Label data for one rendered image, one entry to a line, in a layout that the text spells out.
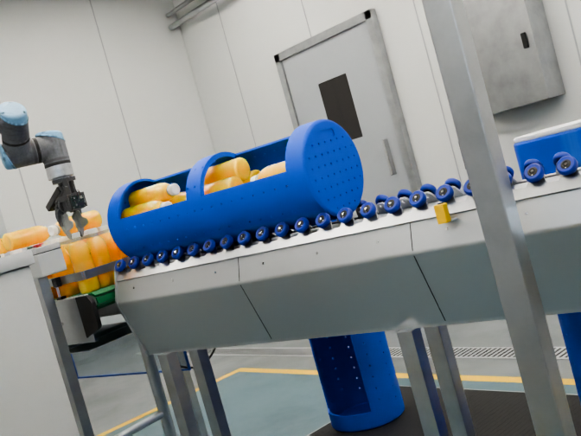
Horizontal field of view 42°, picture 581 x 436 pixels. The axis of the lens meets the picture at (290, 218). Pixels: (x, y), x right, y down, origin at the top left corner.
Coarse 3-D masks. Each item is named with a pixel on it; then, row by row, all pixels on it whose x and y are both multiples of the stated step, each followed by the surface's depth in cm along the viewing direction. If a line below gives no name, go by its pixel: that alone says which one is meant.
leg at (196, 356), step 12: (192, 360) 272; (204, 360) 271; (204, 372) 270; (204, 384) 271; (216, 384) 273; (204, 396) 272; (216, 396) 272; (216, 408) 271; (216, 420) 271; (216, 432) 272; (228, 432) 274
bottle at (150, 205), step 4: (140, 204) 254; (144, 204) 252; (148, 204) 250; (152, 204) 249; (156, 204) 249; (160, 204) 248; (124, 208) 260; (128, 208) 257; (132, 208) 255; (136, 208) 254; (140, 208) 252; (144, 208) 250; (148, 208) 249; (152, 208) 248; (124, 212) 257; (128, 212) 256; (132, 212) 254; (136, 212) 253; (140, 212) 252; (124, 216) 257; (128, 216) 256
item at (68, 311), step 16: (64, 304) 265; (80, 304) 259; (96, 304) 260; (112, 304) 322; (64, 320) 267; (80, 320) 261; (96, 320) 255; (80, 336) 263; (96, 336) 292; (112, 336) 284; (144, 352) 309; (160, 384) 310; (160, 400) 310; (160, 416) 308; (128, 432) 295
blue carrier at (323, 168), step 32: (320, 128) 209; (224, 160) 242; (256, 160) 241; (288, 160) 204; (320, 160) 206; (352, 160) 219; (128, 192) 263; (192, 192) 228; (224, 192) 220; (256, 192) 212; (288, 192) 206; (320, 192) 204; (352, 192) 216; (128, 224) 248; (160, 224) 239; (192, 224) 232; (224, 224) 225; (256, 224) 220; (288, 224) 216
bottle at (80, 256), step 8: (72, 240) 262; (80, 240) 262; (72, 248) 261; (80, 248) 261; (88, 248) 263; (72, 256) 261; (80, 256) 260; (88, 256) 262; (72, 264) 263; (80, 264) 260; (88, 264) 262; (80, 280) 261; (88, 280) 261; (96, 280) 263; (80, 288) 262; (88, 288) 261; (96, 288) 262
